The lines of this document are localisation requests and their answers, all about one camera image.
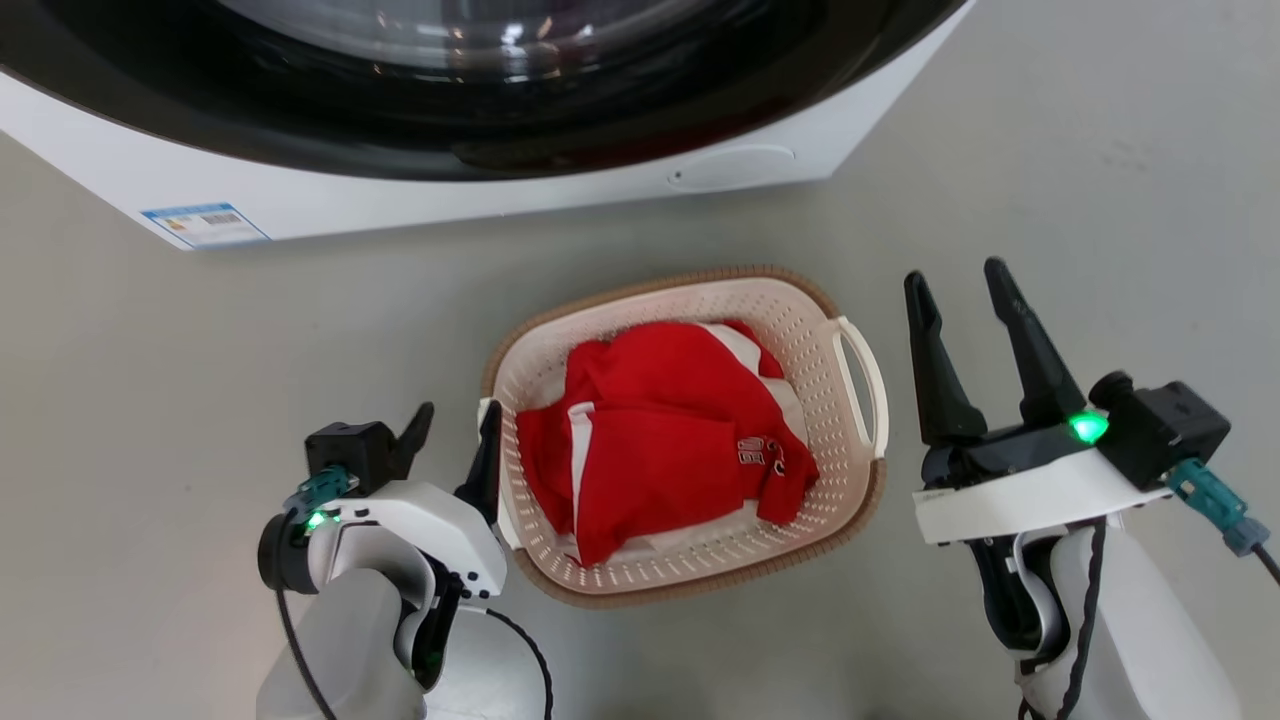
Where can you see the blue energy label sticker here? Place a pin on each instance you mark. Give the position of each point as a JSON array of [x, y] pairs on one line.
[[205, 225]]

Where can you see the teal right camera connector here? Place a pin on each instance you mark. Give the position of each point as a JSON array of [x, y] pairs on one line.
[[1210, 500]]

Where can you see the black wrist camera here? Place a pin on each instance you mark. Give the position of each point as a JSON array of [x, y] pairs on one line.
[[1165, 425], [350, 450]]

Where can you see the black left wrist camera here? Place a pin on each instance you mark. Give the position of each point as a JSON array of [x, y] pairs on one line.
[[350, 450]]

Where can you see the cream perforated laundry basket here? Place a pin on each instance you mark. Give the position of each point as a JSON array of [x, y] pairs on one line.
[[800, 330]]

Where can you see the white front-load washing machine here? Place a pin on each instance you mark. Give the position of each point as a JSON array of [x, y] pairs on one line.
[[400, 200]]

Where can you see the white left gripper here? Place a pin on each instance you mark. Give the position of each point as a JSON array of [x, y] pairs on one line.
[[440, 520]]

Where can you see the teal left camera connector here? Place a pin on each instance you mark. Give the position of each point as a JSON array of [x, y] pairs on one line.
[[322, 487]]

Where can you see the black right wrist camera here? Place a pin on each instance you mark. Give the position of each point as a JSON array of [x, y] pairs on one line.
[[1165, 425]]

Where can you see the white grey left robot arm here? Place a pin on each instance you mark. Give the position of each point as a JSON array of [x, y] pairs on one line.
[[350, 640]]

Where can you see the teal camera connector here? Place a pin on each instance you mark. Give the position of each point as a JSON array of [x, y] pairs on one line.
[[322, 487], [1210, 500]]

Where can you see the black round washer door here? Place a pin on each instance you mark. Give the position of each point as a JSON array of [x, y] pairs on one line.
[[300, 110]]

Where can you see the red and white garment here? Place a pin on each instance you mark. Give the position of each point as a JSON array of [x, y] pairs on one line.
[[660, 440]]

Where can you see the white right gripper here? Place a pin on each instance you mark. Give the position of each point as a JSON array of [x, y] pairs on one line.
[[1020, 495]]

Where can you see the round white filter cover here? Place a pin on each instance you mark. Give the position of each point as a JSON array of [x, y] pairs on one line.
[[730, 168]]

